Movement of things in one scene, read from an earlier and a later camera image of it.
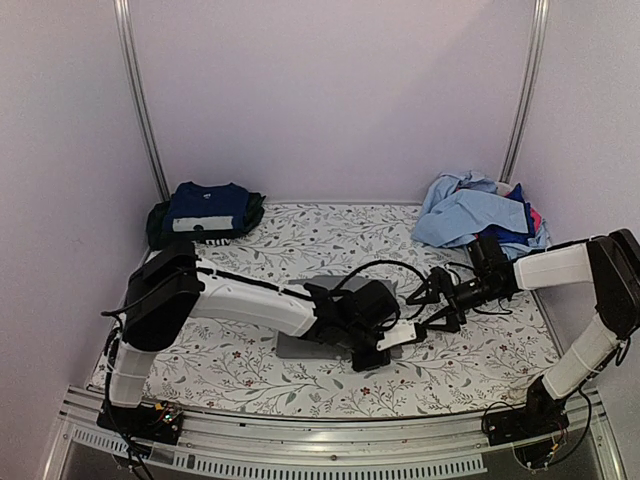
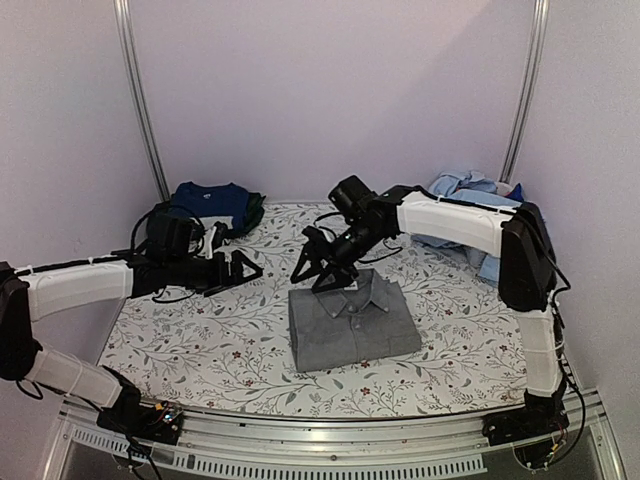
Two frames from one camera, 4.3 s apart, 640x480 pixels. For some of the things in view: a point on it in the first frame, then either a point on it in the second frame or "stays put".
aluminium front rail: x=421 y=448 stays put
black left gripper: x=364 y=363 -> x=223 y=281
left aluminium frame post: x=142 y=97 stays put
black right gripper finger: x=428 y=293 -> x=308 y=254
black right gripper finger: x=448 y=320 -> x=343 y=277
